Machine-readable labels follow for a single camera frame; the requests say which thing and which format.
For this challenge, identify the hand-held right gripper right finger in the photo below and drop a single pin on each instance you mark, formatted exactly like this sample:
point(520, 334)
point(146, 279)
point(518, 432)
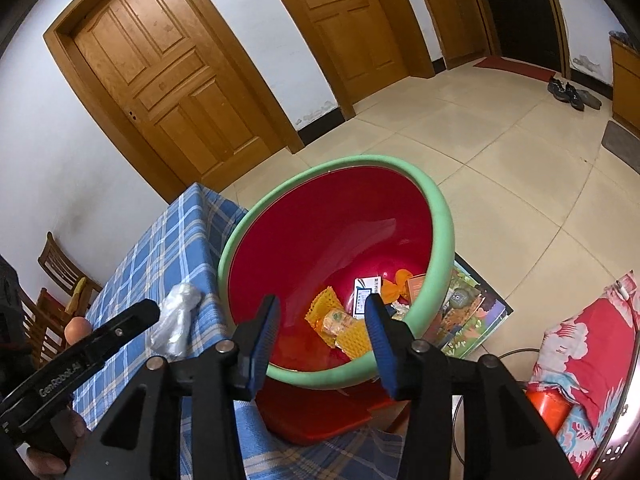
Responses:
point(382, 350)

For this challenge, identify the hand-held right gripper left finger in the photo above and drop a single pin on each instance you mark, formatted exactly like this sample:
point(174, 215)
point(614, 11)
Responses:
point(262, 345)

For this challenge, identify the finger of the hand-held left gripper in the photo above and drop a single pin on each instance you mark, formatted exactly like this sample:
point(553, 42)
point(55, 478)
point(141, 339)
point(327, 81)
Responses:
point(100, 340)

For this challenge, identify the yellow foam fruit net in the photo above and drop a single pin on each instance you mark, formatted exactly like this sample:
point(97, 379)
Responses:
point(357, 342)
point(320, 305)

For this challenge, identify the yellow orange snack packet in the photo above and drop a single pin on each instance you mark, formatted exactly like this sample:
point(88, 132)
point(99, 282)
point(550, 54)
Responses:
point(336, 322)

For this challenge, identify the white medicine box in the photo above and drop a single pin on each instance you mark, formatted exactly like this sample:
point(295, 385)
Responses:
point(366, 295)

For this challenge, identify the small orange cardboard box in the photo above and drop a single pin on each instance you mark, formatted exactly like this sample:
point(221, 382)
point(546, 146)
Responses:
point(417, 287)

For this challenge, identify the clear plastic bag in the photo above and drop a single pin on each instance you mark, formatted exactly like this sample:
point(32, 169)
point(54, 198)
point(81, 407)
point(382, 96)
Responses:
point(175, 320)

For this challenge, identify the person's left hand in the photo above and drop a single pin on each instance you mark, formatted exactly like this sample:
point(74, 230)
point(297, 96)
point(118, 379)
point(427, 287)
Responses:
point(72, 430)

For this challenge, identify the orange-brown apple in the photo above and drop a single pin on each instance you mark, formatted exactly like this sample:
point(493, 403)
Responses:
point(77, 332)

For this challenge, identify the large wooden chair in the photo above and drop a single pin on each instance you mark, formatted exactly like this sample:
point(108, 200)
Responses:
point(42, 325)

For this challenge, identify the yellow seat cushion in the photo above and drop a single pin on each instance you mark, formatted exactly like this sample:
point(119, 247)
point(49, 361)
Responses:
point(79, 296)

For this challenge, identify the wooden chair with cushion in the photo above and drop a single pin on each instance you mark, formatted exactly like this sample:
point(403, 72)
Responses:
point(57, 265)

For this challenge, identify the colourful picture book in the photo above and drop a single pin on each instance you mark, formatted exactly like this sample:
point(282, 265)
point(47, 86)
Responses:
point(465, 315)

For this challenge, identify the blue plaid tablecloth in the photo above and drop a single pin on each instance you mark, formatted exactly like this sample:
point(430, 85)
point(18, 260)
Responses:
point(150, 260)

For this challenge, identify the orange plastic cup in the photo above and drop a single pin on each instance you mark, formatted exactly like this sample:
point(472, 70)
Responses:
point(547, 407)

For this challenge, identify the red floral blanket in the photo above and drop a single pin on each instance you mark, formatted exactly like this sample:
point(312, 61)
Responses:
point(600, 340)

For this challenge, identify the wooden panel door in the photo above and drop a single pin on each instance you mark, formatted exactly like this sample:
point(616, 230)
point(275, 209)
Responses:
point(160, 70)

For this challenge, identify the red door mat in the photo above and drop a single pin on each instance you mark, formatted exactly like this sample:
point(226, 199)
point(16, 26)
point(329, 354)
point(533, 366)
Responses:
point(515, 67)

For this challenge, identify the black shoe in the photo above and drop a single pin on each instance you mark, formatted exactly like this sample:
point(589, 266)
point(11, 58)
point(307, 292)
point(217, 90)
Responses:
point(574, 97)
point(556, 89)

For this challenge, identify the grey floor mat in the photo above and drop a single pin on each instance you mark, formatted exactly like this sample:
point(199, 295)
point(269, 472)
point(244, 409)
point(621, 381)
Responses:
point(622, 142)

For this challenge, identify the wooden door with brass latch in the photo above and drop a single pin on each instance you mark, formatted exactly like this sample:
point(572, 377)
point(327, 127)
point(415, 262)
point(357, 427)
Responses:
point(350, 25)

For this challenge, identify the grey slipper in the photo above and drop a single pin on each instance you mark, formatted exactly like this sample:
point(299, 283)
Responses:
point(592, 99)

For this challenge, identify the wooden cabinet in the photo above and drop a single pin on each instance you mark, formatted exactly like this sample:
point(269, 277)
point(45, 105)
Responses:
point(627, 85)

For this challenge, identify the dark entrance door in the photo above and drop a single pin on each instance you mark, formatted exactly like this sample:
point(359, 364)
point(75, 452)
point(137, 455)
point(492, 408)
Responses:
point(520, 10)

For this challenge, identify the low wooden wall panel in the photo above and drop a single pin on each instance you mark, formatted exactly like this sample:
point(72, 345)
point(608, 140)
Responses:
point(455, 20)

